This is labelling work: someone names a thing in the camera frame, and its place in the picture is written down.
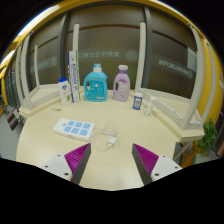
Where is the thin white charger cable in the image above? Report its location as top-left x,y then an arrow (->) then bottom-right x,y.
91,120 -> 120,151

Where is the blue detergent bottle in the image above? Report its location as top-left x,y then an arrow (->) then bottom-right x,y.
82,63 -> 109,102

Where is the purple detergent bottle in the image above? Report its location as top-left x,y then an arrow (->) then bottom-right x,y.
112,64 -> 131,103

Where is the white upright post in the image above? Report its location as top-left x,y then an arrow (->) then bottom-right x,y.
72,22 -> 81,54

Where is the white bottle with blue cap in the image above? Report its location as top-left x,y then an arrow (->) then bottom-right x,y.
57,77 -> 73,107

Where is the white desk partition frame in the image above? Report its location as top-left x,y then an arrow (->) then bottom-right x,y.
14,31 -> 65,111
133,21 -> 218,132

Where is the green potted plant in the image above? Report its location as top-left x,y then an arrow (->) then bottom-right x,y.
192,118 -> 220,165

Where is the small white and blue bottle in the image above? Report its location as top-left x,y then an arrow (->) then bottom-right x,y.
132,92 -> 144,111

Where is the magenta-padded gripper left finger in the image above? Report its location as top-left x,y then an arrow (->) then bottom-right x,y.
41,142 -> 92,186

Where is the brown chair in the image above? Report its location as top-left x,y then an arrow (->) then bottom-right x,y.
5,105 -> 24,132

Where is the tall white toothpaste box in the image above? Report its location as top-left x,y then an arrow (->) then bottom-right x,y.
67,50 -> 82,104

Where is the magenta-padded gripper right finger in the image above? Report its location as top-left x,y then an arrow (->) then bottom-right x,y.
131,143 -> 184,186

